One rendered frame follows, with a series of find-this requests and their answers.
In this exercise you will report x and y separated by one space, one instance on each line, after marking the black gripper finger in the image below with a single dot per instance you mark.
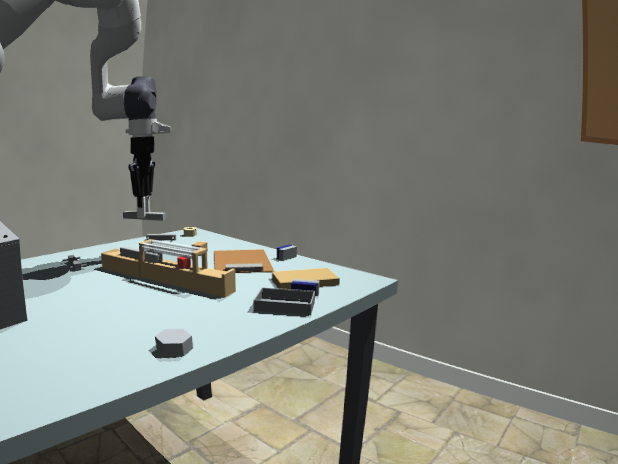
137 188
148 176

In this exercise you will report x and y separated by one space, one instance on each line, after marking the tan rectangular block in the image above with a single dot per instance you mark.
201 244

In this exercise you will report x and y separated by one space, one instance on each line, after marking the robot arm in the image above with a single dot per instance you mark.
119 28

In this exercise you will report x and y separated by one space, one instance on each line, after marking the brown clipboard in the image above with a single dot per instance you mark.
252 261

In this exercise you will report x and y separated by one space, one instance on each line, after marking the tan flat board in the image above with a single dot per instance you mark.
283 279

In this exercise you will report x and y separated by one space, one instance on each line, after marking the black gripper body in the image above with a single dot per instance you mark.
141 147

